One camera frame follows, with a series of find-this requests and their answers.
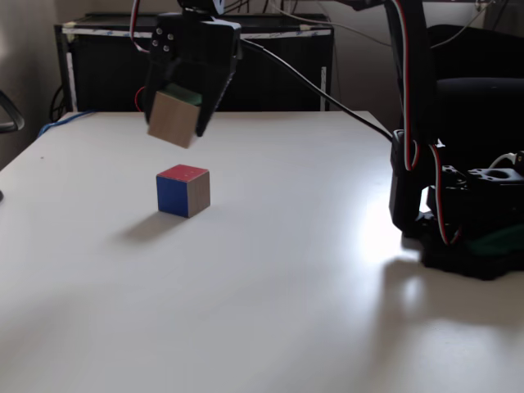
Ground wooden cube with green face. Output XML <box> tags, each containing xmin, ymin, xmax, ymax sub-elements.
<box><xmin>147</xmin><ymin>84</ymin><xmax>205</xmax><ymax>150</ymax></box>

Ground wooden cube red blue faces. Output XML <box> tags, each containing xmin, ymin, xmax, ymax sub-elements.
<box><xmin>156</xmin><ymin>164</ymin><xmax>211</xmax><ymax>219</ymax></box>

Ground black cabinet with taped edges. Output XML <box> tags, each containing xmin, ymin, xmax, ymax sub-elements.
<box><xmin>53</xmin><ymin>12</ymin><xmax>335</xmax><ymax>114</ymax></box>

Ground black chair armrest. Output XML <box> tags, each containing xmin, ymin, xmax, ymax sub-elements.
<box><xmin>0</xmin><ymin>89</ymin><xmax>26</xmax><ymax>134</ymax></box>

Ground black office chair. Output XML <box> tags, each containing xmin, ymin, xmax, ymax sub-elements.
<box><xmin>425</xmin><ymin>23</ymin><xmax>524</xmax><ymax>149</ymax></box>

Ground black camera cable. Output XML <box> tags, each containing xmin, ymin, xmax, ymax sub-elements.
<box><xmin>240</xmin><ymin>38</ymin><xmax>395</xmax><ymax>139</ymax></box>

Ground blue cable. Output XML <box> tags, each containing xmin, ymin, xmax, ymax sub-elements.
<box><xmin>38</xmin><ymin>109</ymin><xmax>96</xmax><ymax>137</ymax></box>

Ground red white black servo wire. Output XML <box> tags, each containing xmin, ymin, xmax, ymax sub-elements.
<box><xmin>391</xmin><ymin>0</ymin><xmax>422</xmax><ymax>171</ymax></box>

